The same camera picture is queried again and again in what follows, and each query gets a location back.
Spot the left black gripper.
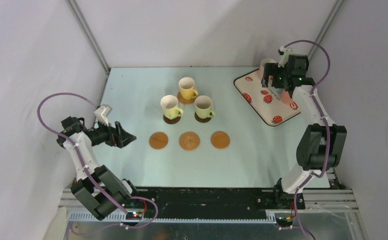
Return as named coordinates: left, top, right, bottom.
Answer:
left=89, top=116, right=136, bottom=149

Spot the light wooden coaster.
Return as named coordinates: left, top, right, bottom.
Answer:
left=149, top=132, right=169, bottom=150
left=210, top=131, right=231, bottom=149

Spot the dark wooden coaster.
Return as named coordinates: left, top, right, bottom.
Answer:
left=163, top=115, right=181, bottom=125
left=194, top=112, right=212, bottom=123

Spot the yellow-green mug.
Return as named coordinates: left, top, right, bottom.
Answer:
left=160, top=95, right=184, bottom=120

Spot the woven rattan coaster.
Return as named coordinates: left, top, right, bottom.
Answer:
left=179, top=131, right=201, bottom=151
left=176, top=92, right=197, bottom=105

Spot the yellow mug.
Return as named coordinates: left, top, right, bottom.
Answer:
left=178, top=77, right=199, bottom=100

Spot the green mug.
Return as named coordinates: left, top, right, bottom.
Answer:
left=194, top=95, right=216, bottom=119

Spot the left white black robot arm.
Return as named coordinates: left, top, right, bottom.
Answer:
left=56, top=116, right=140, bottom=221

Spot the blue mug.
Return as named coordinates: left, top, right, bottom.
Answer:
left=274, top=87, right=284, bottom=93

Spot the strawberry pattern tray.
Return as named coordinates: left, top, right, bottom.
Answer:
left=233, top=69, right=301, bottom=127

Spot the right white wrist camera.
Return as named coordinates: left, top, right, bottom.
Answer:
left=278, top=46, right=294, bottom=68

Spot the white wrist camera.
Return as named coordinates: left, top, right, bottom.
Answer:
left=94, top=104, right=113, bottom=126
left=278, top=46, right=294, bottom=68

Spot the pink mug with handle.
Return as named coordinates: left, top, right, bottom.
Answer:
left=281, top=90, right=294, bottom=105

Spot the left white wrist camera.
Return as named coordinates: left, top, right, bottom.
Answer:
left=94, top=104, right=113, bottom=126

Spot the aluminium frame rail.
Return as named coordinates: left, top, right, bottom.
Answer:
left=59, top=188, right=359, bottom=224

